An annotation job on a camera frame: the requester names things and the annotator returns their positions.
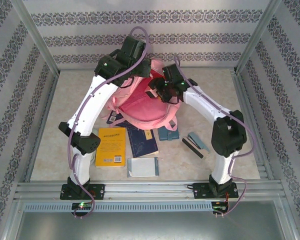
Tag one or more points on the pink school backpack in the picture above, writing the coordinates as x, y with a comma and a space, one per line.
145, 110

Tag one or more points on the dark blue flower-drawing book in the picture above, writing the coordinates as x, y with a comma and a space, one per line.
140, 147

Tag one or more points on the grey-blue stapler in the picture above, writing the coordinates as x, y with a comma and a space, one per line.
198, 142

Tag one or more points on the black narrow bar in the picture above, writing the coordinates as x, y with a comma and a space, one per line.
192, 147

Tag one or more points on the yellow paperback book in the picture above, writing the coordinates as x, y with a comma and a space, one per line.
112, 150

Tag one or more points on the white notebook grey-blue spine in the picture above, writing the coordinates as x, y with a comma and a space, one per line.
142, 167

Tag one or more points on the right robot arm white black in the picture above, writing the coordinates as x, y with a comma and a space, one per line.
228, 132

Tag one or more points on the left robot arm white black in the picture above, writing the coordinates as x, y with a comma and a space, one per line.
95, 105

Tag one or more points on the grey metal sheet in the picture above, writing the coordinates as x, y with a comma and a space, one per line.
150, 227

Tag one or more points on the aluminium side rail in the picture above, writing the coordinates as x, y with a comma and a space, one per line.
246, 105
52, 90

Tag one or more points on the aluminium frame post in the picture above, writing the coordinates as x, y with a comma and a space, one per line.
35, 37
258, 37

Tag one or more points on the aluminium mounting rail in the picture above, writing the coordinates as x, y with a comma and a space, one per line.
145, 190

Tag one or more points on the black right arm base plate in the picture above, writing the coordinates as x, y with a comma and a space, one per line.
200, 191

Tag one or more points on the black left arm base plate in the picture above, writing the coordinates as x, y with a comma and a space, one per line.
97, 191

